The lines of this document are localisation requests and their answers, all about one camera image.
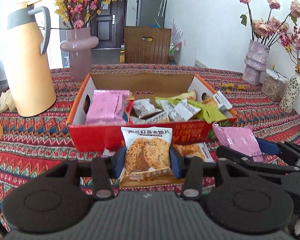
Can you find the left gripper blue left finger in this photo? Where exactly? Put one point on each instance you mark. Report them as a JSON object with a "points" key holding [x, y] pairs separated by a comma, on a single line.
{"points": [[105, 169]]}

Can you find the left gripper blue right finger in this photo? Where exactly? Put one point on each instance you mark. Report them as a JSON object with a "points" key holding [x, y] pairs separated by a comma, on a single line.
{"points": [[191, 170]]}

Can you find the pumpkin cracker snack packet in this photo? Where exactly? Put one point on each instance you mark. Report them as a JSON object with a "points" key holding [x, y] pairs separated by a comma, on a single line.
{"points": [[147, 158]]}

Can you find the green white snack packet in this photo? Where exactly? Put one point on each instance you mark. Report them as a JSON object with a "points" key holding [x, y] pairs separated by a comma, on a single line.
{"points": [[208, 113]]}

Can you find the cracker packet near box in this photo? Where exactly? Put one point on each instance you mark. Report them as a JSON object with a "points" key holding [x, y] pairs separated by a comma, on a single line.
{"points": [[195, 150]]}

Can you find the white snack packet in box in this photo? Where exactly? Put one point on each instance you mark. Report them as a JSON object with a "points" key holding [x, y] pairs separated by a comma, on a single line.
{"points": [[183, 112]]}

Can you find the pink snack packet stack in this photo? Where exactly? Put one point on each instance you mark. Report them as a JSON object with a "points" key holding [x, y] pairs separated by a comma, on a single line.
{"points": [[108, 107]]}

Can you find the red cardboard pumpkin box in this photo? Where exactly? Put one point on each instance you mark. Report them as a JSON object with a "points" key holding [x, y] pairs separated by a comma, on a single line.
{"points": [[143, 86]]}

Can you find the floral cream vase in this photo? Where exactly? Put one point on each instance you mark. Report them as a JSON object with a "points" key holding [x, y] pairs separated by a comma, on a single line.
{"points": [[291, 94]]}

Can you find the cracker packet right side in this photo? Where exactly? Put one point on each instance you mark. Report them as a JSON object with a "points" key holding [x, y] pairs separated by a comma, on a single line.
{"points": [[217, 100]]}

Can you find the white grey snack packet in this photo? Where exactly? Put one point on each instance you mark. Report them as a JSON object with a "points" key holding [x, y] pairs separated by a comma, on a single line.
{"points": [[144, 109]]}

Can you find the orange red snack packet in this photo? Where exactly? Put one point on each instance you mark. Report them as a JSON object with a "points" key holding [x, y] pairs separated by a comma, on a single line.
{"points": [[128, 105]]}

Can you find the patterned red tablecloth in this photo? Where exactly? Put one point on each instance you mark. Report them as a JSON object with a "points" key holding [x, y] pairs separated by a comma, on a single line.
{"points": [[46, 189]]}

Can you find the fallen yellow petals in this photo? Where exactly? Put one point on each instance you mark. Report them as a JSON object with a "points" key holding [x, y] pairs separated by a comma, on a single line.
{"points": [[229, 88]]}

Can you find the yellow thermos jug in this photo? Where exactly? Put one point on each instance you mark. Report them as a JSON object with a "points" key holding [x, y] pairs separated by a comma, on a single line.
{"points": [[25, 61]]}

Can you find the textured lilac vase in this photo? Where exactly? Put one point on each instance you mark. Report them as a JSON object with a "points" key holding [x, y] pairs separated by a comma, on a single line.
{"points": [[255, 62]]}

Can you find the storage rack with bottles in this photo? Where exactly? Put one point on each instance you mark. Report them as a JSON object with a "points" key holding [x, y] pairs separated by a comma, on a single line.
{"points": [[174, 53]]}

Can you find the crumpled tissue paper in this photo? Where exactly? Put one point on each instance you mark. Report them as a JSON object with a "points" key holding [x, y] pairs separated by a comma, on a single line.
{"points": [[6, 102]]}

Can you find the dried pink roses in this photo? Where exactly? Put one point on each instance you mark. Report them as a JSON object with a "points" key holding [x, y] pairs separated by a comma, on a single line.
{"points": [[268, 31]]}

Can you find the dark brown door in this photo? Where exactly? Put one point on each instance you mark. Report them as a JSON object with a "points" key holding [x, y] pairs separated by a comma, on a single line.
{"points": [[109, 25]]}

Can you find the grey refrigerator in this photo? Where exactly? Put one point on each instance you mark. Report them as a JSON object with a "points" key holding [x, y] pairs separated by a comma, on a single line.
{"points": [[150, 13]]}

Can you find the smooth pink ring vase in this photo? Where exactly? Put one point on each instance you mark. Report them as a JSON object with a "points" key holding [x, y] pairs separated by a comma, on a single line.
{"points": [[79, 43]]}

